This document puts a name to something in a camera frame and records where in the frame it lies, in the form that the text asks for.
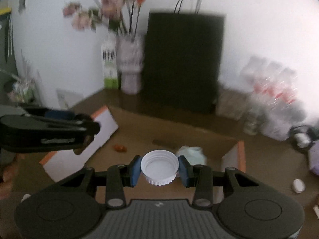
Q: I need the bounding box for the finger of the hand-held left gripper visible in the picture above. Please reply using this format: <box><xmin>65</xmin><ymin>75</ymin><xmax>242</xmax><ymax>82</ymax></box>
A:
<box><xmin>24</xmin><ymin>107</ymin><xmax>86</xmax><ymax>123</ymax></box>
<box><xmin>32</xmin><ymin>116</ymin><xmax>101</xmax><ymax>155</ymax></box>

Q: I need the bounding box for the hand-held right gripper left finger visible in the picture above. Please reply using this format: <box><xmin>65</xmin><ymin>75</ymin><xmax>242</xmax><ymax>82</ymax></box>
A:
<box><xmin>58</xmin><ymin>155</ymin><xmax>142</xmax><ymax>209</ymax></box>

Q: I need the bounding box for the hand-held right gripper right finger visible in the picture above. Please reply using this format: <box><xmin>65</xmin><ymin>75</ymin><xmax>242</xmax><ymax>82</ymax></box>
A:
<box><xmin>177</xmin><ymin>155</ymin><xmax>261</xmax><ymax>208</ymax></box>

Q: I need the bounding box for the white ribbed bottle cap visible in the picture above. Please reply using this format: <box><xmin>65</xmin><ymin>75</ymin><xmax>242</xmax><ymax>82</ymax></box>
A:
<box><xmin>141</xmin><ymin>150</ymin><xmax>180</xmax><ymax>187</ymax></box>

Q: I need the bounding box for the cardboard box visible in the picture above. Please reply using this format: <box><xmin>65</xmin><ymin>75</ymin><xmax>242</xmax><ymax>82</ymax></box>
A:
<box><xmin>17</xmin><ymin>105</ymin><xmax>246</xmax><ymax>205</ymax></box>

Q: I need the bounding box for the brown wooden desktop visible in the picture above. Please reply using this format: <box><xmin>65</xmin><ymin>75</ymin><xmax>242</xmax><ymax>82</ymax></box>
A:
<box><xmin>0</xmin><ymin>88</ymin><xmax>319</xmax><ymax>229</ymax></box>

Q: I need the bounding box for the pale blue soft item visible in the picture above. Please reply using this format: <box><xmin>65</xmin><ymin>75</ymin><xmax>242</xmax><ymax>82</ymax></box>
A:
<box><xmin>176</xmin><ymin>146</ymin><xmax>208</xmax><ymax>166</ymax></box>

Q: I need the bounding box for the white paper sheet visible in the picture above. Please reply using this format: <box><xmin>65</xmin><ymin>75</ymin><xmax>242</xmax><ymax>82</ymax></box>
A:
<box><xmin>56</xmin><ymin>88</ymin><xmax>84</xmax><ymax>110</ymax></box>

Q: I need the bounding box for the plastic wrapped bundle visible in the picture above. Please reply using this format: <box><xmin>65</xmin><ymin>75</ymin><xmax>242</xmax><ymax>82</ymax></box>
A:
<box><xmin>6</xmin><ymin>73</ymin><xmax>38</xmax><ymax>104</ymax></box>

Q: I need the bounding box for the white and green milk carton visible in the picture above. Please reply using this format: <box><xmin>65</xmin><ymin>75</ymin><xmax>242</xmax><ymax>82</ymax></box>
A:
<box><xmin>101</xmin><ymin>36</ymin><xmax>119</xmax><ymax>89</ymax></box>

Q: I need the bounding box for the fuzzy grey-pink vase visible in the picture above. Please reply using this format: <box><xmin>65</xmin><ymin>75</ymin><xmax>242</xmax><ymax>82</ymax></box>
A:
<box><xmin>115</xmin><ymin>33</ymin><xmax>145</xmax><ymax>95</ymax></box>

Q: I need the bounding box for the clear glass cup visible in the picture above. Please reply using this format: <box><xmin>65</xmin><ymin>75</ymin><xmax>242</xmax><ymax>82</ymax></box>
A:
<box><xmin>243</xmin><ymin>105</ymin><xmax>262</xmax><ymax>136</ymax></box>

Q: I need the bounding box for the clear jar of seeds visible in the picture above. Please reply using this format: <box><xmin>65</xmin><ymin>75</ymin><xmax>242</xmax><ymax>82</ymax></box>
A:
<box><xmin>216</xmin><ymin>87</ymin><xmax>250</xmax><ymax>120</ymax></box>

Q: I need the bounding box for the dark green panel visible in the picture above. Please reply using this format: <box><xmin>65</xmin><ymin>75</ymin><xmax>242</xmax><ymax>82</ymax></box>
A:
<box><xmin>0</xmin><ymin>0</ymin><xmax>17</xmax><ymax>110</ymax></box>

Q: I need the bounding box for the black paper bag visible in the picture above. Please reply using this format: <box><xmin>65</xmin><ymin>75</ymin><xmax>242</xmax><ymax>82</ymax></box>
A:
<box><xmin>141</xmin><ymin>0</ymin><xmax>226</xmax><ymax>114</ymax></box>

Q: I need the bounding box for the small white lid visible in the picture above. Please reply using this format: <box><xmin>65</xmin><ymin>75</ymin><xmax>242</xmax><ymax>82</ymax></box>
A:
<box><xmin>292</xmin><ymin>179</ymin><xmax>306</xmax><ymax>194</ymax></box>

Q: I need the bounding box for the cluster of clear water bottles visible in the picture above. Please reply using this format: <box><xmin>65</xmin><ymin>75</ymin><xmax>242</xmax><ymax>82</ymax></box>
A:
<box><xmin>240</xmin><ymin>56</ymin><xmax>306</xmax><ymax>141</ymax></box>

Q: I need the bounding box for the dried pink flower bouquet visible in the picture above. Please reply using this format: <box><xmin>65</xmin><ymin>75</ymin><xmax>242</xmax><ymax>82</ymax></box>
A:
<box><xmin>62</xmin><ymin>0</ymin><xmax>147</xmax><ymax>39</ymax></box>

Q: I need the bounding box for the purple packet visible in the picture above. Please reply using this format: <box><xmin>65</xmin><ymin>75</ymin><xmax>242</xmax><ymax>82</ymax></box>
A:
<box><xmin>308</xmin><ymin>146</ymin><xmax>319</xmax><ymax>175</ymax></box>

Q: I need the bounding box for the white charger with cable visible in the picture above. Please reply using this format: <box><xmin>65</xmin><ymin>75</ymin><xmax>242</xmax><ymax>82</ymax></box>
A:
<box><xmin>290</xmin><ymin>126</ymin><xmax>318</xmax><ymax>153</ymax></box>

